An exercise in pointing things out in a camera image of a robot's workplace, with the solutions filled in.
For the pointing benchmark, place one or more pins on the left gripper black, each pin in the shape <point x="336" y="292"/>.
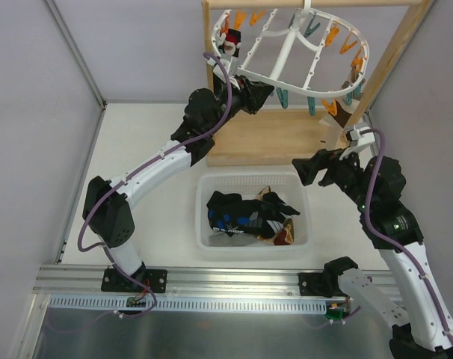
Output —
<point x="250" y="97"/>

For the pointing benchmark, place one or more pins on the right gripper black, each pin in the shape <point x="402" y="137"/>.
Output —
<point x="325" y="170"/>

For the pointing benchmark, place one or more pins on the teal clothes peg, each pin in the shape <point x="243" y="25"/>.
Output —
<point x="283" y="97"/>

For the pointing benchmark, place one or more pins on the brown cream striped sock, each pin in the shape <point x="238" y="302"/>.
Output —
<point x="336" y="122"/>

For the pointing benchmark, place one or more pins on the black blue sport sock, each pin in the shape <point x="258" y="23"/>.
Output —
<point x="232" y="214"/>

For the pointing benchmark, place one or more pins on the white round clip hanger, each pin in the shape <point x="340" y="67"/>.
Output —
<point x="310" y="52"/>

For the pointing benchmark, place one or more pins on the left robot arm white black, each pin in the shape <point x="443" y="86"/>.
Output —
<point x="109" y="203"/>

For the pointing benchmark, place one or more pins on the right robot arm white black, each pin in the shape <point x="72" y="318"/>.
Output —
<point x="422" y="327"/>

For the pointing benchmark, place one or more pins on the white plastic basket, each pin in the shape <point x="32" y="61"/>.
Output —
<point x="248" y="185"/>

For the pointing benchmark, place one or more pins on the black santa sock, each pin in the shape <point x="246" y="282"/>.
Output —
<point x="230" y="42"/>

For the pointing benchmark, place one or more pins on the brown patterned sock in basket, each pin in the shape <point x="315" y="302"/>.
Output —
<point x="286" y="235"/>

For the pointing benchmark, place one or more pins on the green circuit board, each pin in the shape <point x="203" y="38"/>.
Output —
<point x="336" y="312"/>

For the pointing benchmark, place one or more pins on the wooden hanging rack frame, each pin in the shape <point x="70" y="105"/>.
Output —
<point x="275" y="136"/>

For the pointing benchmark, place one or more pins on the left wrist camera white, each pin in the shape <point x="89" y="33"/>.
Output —
<point x="230" y="64"/>

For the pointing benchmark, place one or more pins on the right black mount plate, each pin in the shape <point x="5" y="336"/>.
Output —
<point x="316" y="284"/>

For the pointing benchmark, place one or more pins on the white slotted cable duct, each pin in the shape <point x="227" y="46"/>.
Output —
<point x="186" y="304"/>

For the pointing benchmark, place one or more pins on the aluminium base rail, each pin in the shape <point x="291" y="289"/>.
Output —
<point x="176" y="282"/>

